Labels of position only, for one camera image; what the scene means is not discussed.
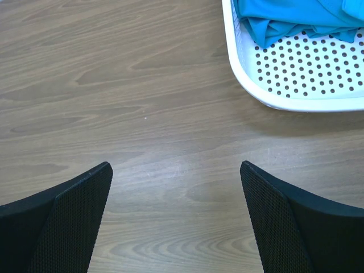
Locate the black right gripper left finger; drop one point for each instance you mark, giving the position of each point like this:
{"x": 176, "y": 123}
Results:
{"x": 55, "y": 230}

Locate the teal t-shirt in basket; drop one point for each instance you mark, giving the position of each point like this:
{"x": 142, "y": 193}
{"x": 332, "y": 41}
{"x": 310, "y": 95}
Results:
{"x": 267, "y": 21}

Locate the white perforated laundry basket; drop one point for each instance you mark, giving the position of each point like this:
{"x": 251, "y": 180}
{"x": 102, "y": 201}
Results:
{"x": 297, "y": 73}

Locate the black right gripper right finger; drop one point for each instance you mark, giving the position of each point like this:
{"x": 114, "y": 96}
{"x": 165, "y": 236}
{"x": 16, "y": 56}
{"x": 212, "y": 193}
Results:
{"x": 298, "y": 231}

